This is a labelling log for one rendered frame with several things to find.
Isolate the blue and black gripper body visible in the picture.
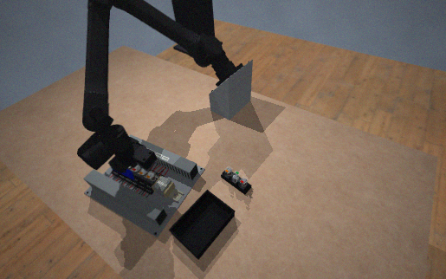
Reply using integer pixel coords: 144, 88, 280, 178
108, 142, 137, 173

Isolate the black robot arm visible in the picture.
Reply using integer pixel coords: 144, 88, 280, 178
77, 0, 243, 171

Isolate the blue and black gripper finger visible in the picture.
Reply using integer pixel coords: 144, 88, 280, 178
121, 169, 134, 180

